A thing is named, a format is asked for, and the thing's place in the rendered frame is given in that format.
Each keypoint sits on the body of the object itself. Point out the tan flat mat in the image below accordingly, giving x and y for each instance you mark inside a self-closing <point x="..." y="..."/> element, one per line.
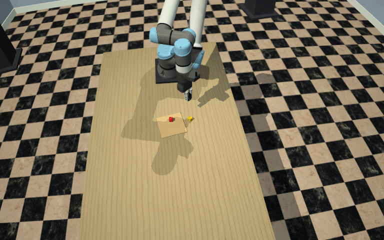
<point x="168" y="129"/>

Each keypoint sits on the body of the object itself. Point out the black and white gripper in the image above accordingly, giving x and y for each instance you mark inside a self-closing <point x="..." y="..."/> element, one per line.
<point x="185" y="76"/>

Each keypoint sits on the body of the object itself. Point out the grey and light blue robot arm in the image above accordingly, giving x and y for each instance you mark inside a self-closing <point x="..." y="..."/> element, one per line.
<point x="180" y="48"/>

